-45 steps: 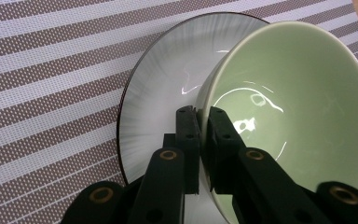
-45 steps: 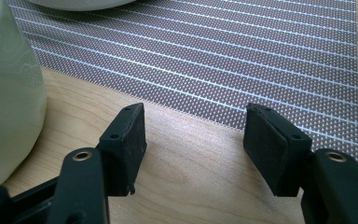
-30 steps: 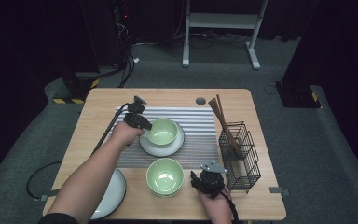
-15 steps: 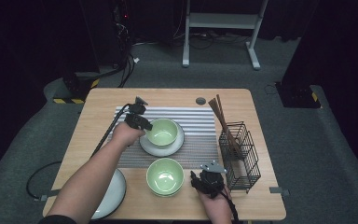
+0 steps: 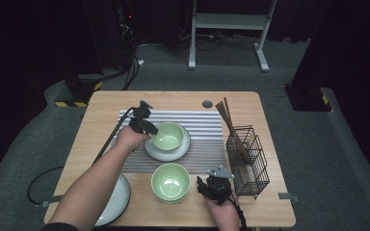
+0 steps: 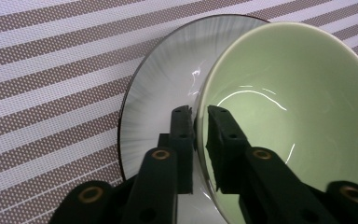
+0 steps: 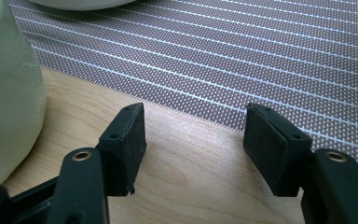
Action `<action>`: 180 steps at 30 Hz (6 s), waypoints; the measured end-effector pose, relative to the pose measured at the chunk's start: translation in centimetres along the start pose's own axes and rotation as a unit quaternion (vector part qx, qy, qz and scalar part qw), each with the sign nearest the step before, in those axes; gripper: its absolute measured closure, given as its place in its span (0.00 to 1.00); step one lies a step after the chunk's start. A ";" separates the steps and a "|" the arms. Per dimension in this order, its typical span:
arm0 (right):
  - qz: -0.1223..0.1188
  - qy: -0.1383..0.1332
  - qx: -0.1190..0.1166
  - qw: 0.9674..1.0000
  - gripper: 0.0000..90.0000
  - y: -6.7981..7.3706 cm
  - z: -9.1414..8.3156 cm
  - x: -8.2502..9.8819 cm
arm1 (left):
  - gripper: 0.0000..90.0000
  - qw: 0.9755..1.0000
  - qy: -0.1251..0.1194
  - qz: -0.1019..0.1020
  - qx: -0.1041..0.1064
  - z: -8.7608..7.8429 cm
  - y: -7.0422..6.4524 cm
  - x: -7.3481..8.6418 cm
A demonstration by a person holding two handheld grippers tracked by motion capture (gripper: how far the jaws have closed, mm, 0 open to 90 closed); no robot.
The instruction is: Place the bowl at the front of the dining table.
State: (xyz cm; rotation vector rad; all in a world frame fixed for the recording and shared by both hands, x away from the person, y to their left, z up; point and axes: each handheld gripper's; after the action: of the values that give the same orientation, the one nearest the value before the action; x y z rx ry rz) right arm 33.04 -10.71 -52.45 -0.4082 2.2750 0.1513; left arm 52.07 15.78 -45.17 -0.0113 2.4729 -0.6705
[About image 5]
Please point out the round floor cover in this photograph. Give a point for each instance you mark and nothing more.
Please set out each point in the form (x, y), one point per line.
(279, 92)

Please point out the black base yellow striped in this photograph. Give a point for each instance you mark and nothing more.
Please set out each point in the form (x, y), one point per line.
(308, 99)
(80, 91)

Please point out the dark curtain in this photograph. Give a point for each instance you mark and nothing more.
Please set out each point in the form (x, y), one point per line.
(350, 64)
(29, 64)

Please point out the person's right hand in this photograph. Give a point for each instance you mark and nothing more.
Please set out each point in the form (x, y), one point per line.
(224, 215)

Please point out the striped grey placemat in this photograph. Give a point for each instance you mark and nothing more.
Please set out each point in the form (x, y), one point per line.
(199, 150)

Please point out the white plate black rim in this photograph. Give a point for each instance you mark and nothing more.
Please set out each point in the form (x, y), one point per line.
(167, 156)
(117, 202)

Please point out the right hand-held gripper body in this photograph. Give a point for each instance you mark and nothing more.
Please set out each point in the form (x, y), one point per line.
(220, 187)

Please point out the green ceramic bowl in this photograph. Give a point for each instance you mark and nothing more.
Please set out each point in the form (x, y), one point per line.
(170, 181)
(170, 201)
(168, 136)

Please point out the white metal stand frame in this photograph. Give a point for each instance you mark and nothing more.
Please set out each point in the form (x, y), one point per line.
(231, 21)

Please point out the person's black sleeve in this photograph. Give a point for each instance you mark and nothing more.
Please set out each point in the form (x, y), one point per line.
(59, 227)

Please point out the grey tape strip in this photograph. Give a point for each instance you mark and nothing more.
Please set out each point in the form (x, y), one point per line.
(287, 196)
(49, 201)

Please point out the person's left hand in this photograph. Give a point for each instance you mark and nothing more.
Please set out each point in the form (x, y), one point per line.
(130, 139)

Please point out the grey round table grommet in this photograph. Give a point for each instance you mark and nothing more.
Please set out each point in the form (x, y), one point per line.
(207, 104)

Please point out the dark equipment rack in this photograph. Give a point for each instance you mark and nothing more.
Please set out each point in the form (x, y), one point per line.
(125, 32)

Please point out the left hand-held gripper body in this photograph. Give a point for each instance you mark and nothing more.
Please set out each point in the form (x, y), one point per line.
(139, 120)

